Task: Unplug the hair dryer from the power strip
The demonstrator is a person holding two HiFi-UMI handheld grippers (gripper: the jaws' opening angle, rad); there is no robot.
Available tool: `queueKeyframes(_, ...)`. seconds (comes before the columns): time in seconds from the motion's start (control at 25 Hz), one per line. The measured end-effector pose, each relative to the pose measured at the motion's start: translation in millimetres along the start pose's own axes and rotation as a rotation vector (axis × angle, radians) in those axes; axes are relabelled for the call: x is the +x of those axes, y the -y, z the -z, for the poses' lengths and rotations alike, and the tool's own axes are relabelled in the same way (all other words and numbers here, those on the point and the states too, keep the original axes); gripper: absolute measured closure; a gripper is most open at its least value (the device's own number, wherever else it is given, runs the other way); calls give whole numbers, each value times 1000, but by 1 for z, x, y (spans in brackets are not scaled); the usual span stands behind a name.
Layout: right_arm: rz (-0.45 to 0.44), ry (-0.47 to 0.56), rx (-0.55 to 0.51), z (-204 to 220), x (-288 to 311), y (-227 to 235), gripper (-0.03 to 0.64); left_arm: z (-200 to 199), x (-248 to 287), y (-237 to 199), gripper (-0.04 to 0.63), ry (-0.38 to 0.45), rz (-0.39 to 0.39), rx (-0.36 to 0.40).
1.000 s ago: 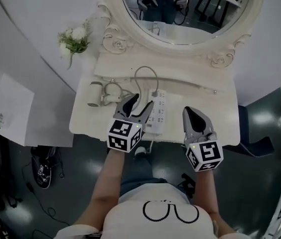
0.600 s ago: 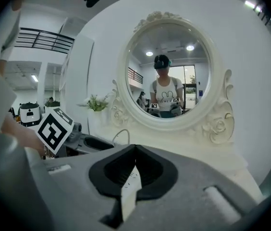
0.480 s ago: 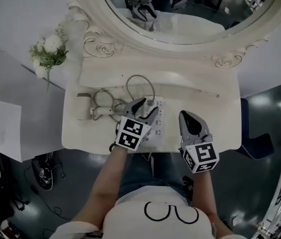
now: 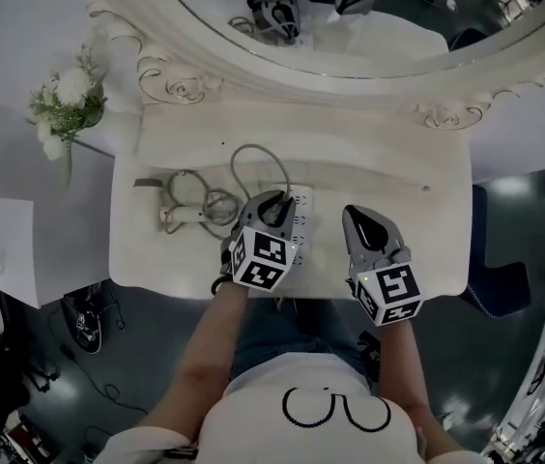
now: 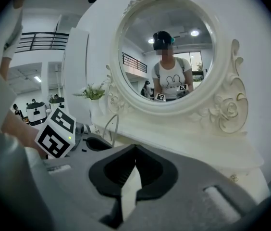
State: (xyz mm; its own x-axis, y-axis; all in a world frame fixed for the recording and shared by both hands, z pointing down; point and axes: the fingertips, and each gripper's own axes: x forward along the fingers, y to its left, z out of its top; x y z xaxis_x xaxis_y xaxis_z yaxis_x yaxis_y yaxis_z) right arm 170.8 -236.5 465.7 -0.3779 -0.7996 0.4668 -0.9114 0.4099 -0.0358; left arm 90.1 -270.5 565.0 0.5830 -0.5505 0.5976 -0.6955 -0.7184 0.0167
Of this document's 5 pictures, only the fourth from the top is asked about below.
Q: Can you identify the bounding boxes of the person's left forearm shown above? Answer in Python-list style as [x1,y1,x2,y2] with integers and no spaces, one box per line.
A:
[170,282,250,408]

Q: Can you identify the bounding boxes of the white vase with flowers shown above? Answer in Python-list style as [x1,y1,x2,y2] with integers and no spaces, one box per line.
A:
[27,40,110,189]

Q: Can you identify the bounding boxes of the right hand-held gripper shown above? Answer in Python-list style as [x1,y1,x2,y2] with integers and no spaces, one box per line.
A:
[341,204,424,329]

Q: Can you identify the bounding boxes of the dark blue chair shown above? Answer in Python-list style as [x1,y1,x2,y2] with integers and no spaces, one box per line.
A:
[457,183,533,319]

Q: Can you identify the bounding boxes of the open black case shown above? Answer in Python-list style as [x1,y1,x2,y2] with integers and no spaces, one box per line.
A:
[61,286,110,356]

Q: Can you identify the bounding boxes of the white hair dryer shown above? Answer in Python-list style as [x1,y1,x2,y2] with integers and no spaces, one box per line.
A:
[131,176,207,234]

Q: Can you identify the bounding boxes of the person's right forearm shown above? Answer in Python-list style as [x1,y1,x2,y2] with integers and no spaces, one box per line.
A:
[375,317,432,411]

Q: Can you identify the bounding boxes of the grey cable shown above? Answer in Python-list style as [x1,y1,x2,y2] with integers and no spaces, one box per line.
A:
[162,142,296,241]

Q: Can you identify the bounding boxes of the oval mirror with ornate frame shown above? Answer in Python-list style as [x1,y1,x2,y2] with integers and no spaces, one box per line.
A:
[85,0,545,133]

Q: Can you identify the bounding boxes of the white shelf cabinet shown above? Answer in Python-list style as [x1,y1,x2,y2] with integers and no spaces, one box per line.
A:
[0,192,43,310]

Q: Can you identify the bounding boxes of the black floor cable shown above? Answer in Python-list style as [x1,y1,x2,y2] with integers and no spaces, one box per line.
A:
[58,344,150,416]

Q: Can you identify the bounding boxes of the cream ornate dressing table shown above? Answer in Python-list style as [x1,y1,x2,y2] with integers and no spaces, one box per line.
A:
[107,98,475,305]

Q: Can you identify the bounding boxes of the black waist-worn device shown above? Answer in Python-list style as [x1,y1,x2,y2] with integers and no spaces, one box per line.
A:
[356,330,384,396]

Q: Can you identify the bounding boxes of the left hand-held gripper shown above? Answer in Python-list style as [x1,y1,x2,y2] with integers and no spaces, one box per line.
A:
[217,189,300,293]

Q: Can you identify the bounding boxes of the person's blue jeans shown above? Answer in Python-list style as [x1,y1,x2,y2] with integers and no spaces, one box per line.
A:
[230,297,376,387]

